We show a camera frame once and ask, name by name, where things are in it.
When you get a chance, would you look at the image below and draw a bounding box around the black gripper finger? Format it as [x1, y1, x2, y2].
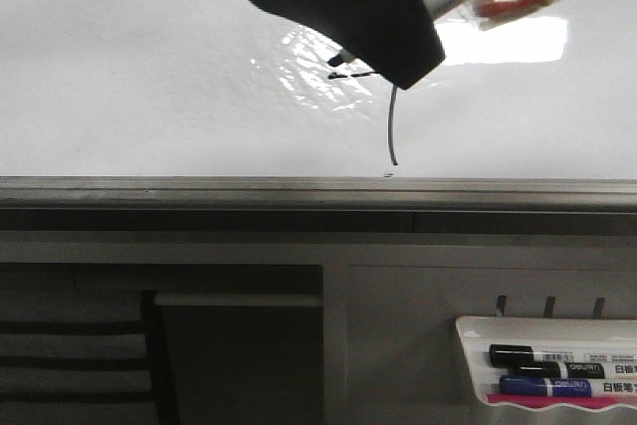
[249, 0, 445, 90]

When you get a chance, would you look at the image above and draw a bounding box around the white whiteboard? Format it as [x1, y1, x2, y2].
[1, 0, 636, 179]

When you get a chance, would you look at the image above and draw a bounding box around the white marker tray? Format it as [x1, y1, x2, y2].
[455, 316, 636, 424]

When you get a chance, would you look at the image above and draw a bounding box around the dark cabinet panel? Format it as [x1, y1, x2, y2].
[153, 293, 324, 425]

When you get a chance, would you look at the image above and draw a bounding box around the black capped marker top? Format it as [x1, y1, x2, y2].
[489, 344, 636, 367]

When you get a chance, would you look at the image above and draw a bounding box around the black capped marker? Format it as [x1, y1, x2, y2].
[489, 344, 636, 367]
[513, 361, 636, 379]

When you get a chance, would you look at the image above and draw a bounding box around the black capped marker middle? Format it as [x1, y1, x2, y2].
[513, 361, 636, 379]

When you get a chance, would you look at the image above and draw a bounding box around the blue capped marker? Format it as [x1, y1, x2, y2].
[499, 375, 636, 399]

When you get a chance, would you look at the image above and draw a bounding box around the grey aluminium whiteboard frame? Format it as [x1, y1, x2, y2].
[1, 176, 636, 236]

